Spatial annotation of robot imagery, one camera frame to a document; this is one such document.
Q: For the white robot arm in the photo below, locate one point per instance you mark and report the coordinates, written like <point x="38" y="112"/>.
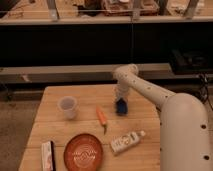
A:
<point x="184" y="136"/>

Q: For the white lotion bottle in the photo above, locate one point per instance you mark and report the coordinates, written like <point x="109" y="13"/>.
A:
<point x="125" y="142"/>

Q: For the translucent plastic cup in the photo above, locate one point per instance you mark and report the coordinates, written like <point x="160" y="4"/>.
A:
<point x="67" y="106"/>

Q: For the orange ridged plate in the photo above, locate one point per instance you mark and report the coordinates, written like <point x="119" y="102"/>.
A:
<point x="83" y="152"/>

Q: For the orange toy carrot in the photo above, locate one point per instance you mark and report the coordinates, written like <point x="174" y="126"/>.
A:
<point x="102" y="118"/>

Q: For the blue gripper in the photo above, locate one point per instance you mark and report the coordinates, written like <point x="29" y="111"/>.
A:
<point x="121" y="107"/>

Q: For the cluttered upper shelf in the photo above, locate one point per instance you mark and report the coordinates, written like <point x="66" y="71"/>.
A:
<point x="104" y="11"/>

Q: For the black box on shelf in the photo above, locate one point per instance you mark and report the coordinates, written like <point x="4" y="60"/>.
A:
<point x="191" y="62"/>

